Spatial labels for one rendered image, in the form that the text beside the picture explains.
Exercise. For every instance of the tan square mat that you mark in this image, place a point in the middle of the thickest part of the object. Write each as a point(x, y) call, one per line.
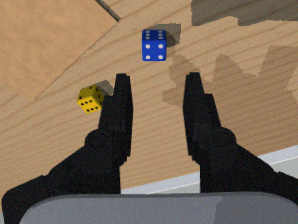
point(39, 39)

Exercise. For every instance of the yellow die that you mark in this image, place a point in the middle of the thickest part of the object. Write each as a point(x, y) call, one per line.
point(90, 99)

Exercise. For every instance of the blue die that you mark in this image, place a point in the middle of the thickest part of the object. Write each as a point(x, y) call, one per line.
point(154, 45)

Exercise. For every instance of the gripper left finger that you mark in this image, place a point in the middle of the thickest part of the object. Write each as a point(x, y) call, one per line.
point(97, 163)

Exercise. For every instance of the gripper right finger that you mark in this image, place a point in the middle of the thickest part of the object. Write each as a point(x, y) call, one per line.
point(225, 166)

